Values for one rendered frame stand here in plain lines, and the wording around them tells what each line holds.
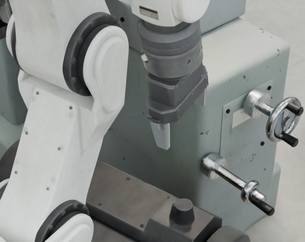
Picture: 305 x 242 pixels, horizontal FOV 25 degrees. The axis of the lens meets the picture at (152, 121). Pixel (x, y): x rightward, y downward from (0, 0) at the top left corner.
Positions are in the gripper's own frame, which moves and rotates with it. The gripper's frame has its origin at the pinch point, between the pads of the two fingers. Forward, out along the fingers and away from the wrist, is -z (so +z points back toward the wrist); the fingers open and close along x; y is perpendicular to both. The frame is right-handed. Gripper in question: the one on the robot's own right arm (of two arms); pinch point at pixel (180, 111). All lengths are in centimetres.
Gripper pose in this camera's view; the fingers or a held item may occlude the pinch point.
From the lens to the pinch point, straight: 109.7
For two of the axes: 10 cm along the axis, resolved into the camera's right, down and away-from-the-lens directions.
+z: -1.2, -7.0, -7.1
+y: -8.2, -3.3, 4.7
